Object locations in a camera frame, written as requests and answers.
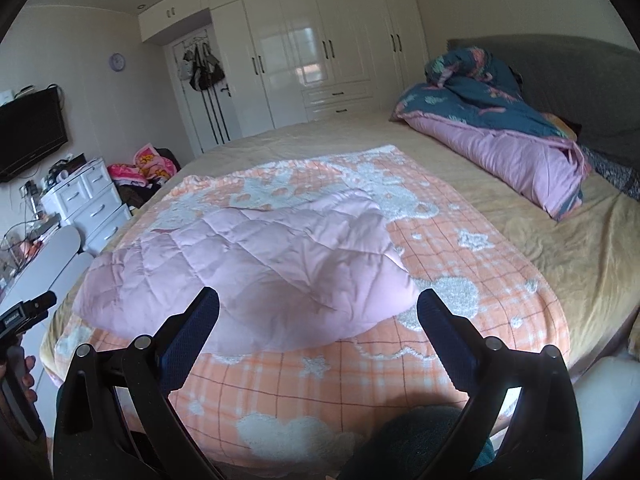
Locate blue and pink duvet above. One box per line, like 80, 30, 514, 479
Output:
392, 47, 590, 221

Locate black wall television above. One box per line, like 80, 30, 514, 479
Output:
0, 86, 68, 183

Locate white glossy wardrobe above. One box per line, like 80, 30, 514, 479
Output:
139, 0, 427, 136

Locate white rounded chair back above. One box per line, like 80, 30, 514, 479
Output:
1, 226, 93, 314

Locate white bedroom door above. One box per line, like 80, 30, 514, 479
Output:
163, 25, 242, 157

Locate white drawer chest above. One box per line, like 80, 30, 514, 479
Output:
41, 158, 131, 256

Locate pink yellow clothes pile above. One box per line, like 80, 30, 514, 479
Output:
107, 144, 181, 209

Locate hanging bags on door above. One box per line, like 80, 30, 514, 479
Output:
180, 41, 226, 92

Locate tan bed cover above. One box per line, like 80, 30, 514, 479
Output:
39, 109, 640, 376

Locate purple wall clock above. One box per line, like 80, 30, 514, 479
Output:
108, 53, 126, 73

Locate grey bed headboard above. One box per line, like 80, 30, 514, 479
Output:
447, 34, 639, 170

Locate pink quilted jacket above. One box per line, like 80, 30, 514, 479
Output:
73, 190, 418, 356

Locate person's left hand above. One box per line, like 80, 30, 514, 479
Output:
1, 346, 40, 431

